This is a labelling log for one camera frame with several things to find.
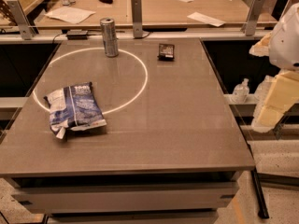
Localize black power adapter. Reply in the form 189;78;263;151
66;30;88;40

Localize right metal bracket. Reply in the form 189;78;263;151
241;0;265;36

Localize middle metal bracket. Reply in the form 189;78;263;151
131;0;143;38

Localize white drawer front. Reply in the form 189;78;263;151
13;182;238;214

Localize clear sanitizer bottle left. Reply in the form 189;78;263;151
231;78;249;104

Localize white paper sheet right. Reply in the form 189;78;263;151
188;12;224;27

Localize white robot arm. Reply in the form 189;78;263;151
249;4;299;133

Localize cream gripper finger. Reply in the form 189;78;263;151
251;70;299;133
249;33;271;57

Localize white paper sheet left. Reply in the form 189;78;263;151
46;7;94;24

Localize blue chip bag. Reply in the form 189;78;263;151
44;82;107;139

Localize metal bracket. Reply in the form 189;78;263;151
241;0;265;36
7;0;36;40
131;0;143;38

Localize small black snack packet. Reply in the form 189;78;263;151
158;44;175;61

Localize silver redbull can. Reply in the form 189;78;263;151
100;18;119;57

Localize left metal bracket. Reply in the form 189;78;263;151
7;0;36;40

